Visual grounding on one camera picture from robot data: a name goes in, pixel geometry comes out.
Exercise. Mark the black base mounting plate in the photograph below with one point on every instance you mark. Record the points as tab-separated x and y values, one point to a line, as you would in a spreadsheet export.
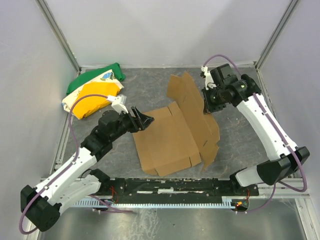
173	190

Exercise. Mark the yellow white patterned cloth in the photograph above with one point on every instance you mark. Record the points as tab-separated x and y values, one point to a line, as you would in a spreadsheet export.
87	93

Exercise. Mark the aluminium frame post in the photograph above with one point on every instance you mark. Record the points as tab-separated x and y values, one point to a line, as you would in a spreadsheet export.
285	18
46	11

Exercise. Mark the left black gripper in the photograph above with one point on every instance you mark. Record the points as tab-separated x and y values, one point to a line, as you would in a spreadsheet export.
136	119

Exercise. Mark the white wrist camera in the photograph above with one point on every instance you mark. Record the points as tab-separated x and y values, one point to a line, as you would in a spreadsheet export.
118	103
205	73

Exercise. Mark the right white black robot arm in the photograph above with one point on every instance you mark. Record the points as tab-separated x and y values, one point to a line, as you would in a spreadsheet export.
285	157

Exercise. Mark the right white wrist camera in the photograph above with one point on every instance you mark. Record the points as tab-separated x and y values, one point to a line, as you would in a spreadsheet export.
205	73

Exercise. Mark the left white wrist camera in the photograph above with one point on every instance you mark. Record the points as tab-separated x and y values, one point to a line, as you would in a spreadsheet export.
118	103

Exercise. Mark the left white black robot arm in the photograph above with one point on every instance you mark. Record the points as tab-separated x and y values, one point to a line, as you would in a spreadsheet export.
44	203

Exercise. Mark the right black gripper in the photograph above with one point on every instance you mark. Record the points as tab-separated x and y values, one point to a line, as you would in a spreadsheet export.
207	100

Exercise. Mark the right aluminium frame post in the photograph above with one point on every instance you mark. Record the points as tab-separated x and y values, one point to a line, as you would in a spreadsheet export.
285	18

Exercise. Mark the brown cardboard box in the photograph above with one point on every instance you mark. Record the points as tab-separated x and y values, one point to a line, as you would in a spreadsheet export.
181	135

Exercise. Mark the left aluminium frame post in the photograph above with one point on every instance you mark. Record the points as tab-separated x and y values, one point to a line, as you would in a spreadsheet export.
46	11

